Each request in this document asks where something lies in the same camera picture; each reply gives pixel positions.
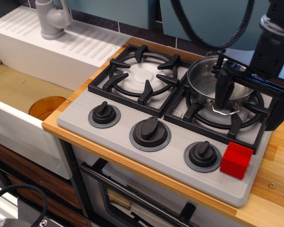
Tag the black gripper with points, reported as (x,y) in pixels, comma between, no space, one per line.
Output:
(234,66)

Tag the small stainless steel pan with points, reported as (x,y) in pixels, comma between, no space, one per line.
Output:
(215,85)

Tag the red wooden cube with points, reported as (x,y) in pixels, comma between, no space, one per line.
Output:
(235,160)

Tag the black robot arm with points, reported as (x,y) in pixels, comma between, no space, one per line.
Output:
(261,70)

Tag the black right stove knob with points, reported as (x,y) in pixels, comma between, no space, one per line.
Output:
(202,157)

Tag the black stove knob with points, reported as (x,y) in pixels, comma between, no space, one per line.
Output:
(104,116)
(150,135)
(202,157)

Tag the black middle stove knob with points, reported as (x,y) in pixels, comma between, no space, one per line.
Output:
(150,135)

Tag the grey toy stove top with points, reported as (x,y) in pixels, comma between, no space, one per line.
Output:
(169,160)

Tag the black left stove knob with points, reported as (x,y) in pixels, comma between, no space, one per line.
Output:
(104,116)

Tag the black right burner grate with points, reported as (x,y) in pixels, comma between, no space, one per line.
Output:
(243,124)

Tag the black burner grate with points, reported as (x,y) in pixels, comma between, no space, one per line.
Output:
(243,124)
(140,80)

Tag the black left burner grate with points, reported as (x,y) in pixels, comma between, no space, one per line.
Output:
(140,80)

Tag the grey toy faucet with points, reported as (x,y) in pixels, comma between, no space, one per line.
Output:
(52,21)

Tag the wood grain drawer front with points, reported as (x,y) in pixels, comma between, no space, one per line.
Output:
(63,203)

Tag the white toy sink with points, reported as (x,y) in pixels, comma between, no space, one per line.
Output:
(32,68)

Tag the oven door with black handle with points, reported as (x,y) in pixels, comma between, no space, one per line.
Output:
(127,200)

